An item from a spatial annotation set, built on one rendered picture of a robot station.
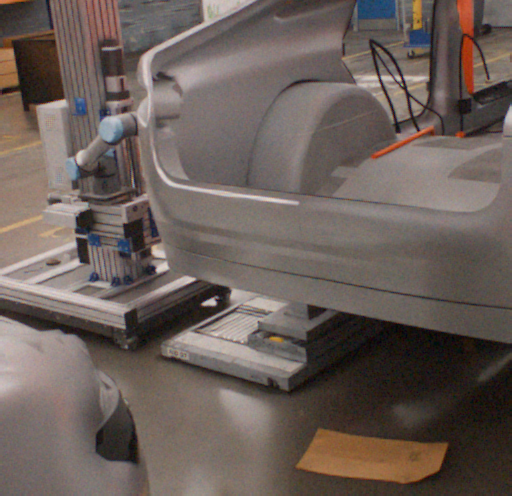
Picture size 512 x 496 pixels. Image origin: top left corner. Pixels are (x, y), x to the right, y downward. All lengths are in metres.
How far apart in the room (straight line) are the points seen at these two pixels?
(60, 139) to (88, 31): 0.64
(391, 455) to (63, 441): 2.68
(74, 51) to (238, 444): 2.29
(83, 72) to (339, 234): 2.50
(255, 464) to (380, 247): 1.32
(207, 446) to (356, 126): 1.55
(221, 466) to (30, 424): 2.72
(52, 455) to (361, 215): 1.80
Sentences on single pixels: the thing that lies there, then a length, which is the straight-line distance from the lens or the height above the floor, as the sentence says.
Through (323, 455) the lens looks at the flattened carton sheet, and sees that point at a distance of 3.98.
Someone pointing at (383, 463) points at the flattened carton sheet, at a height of 0.01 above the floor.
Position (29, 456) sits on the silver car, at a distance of 1.32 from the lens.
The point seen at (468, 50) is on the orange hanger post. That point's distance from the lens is 6.77.
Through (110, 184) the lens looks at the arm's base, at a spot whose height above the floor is 0.87.
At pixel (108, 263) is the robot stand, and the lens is 5.49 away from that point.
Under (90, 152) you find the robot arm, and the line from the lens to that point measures 4.83.
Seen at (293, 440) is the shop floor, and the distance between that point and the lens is 4.12.
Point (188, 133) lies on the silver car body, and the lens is 3.88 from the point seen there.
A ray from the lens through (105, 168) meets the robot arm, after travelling 5.03.
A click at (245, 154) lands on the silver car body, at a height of 1.13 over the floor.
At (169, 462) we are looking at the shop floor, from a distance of 4.08.
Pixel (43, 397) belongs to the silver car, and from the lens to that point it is 1.34.
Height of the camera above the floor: 2.02
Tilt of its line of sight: 17 degrees down
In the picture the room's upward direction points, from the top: 6 degrees counter-clockwise
